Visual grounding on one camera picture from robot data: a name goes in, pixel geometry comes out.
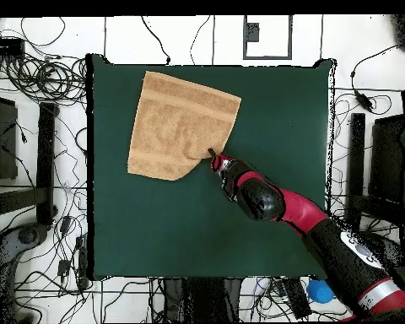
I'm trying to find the black cable with plug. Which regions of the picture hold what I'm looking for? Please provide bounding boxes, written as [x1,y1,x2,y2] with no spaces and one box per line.
[140,15,172,66]

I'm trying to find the black cable with power adapter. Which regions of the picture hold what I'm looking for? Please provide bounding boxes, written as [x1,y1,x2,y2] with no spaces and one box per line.
[349,43,404,114]

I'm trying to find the small dark square plate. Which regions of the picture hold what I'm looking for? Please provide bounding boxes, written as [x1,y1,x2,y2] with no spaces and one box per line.
[243,22,261,43]

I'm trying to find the black power strip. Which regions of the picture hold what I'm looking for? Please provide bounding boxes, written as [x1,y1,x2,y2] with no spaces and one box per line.
[282,277,312,320]
[75,235,90,291]

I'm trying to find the grey square floor frame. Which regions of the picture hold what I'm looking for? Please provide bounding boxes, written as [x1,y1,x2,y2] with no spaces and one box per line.
[242,14,294,61]

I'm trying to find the black upright stand bar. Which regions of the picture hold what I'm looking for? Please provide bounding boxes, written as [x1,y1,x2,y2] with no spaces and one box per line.
[35,101,59,226]
[344,112,366,232]

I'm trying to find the orange terry towel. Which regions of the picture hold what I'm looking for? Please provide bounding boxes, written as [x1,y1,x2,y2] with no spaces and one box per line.
[127,70,242,181]

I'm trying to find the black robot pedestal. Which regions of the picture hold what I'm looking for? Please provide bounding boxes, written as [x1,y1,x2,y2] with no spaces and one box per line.
[163,277,240,323]

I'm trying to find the blue round object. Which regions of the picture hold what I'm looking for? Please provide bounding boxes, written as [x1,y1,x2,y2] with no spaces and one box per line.
[305,278,335,304]

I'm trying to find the dark green table cloth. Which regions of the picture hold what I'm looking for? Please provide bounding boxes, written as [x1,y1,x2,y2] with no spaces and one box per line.
[86,53,337,281]

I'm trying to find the large black flat case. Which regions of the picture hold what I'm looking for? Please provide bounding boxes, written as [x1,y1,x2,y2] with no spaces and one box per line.
[368,113,405,205]
[0,94,19,181]

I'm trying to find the black power adapter brick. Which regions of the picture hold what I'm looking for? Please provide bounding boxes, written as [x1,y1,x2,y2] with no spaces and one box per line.
[59,215,73,235]
[56,258,71,279]

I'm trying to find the black network switch box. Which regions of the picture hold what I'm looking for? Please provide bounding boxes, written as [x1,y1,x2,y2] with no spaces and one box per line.
[0,37,25,59]

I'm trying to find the black cable tangle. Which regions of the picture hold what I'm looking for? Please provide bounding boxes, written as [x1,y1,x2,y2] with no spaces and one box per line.
[0,53,89,104]

